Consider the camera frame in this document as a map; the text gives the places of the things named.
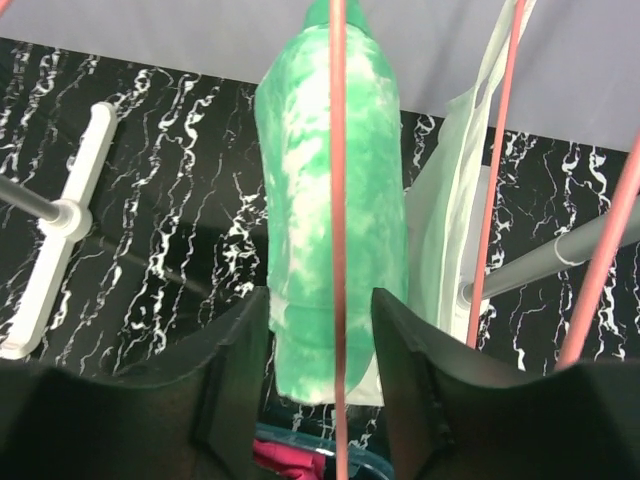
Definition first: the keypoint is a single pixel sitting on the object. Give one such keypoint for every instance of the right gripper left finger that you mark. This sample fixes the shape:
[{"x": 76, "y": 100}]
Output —
[{"x": 189, "y": 412}]

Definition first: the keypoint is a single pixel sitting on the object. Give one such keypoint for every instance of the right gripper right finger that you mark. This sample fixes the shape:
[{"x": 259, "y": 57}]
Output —
[{"x": 453, "y": 412}]

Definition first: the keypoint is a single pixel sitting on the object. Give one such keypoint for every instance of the magenta pink trousers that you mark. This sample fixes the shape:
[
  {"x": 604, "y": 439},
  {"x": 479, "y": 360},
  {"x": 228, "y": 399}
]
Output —
[{"x": 290, "y": 462}]

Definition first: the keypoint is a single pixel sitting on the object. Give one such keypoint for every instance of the pink wire hanger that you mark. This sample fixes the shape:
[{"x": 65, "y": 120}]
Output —
[
  {"x": 337, "y": 89},
  {"x": 495, "y": 175}
]

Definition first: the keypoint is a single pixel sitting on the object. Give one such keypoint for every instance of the green white tie-dye trousers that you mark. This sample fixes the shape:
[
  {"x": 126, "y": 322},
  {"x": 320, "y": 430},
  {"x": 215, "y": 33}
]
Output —
[{"x": 292, "y": 115}]

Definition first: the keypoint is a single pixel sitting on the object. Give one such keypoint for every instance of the blue transparent plastic bin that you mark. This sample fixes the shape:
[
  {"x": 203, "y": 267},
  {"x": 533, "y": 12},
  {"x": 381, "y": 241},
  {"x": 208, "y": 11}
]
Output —
[{"x": 379, "y": 467}]

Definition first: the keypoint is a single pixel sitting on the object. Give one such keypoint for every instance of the black marble pattern mat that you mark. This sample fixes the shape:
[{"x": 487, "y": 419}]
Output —
[{"x": 181, "y": 222}]

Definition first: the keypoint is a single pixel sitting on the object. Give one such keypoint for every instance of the white grey clothes rack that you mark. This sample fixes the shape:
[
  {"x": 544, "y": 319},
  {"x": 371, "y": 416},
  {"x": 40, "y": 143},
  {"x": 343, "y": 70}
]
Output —
[{"x": 68, "y": 220}]

